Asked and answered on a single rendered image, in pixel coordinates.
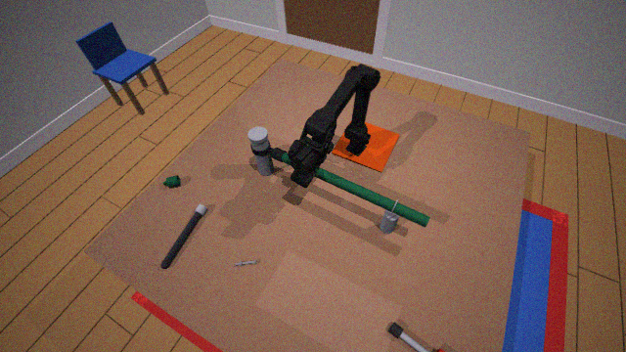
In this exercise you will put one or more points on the dark grey cup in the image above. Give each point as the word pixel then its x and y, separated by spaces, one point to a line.
pixel 275 153

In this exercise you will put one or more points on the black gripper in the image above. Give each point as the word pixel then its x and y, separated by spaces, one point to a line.
pixel 304 180

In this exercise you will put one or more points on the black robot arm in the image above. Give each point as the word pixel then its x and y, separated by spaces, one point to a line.
pixel 305 152

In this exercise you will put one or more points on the small silver bolt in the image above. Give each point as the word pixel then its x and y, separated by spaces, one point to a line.
pixel 241 263

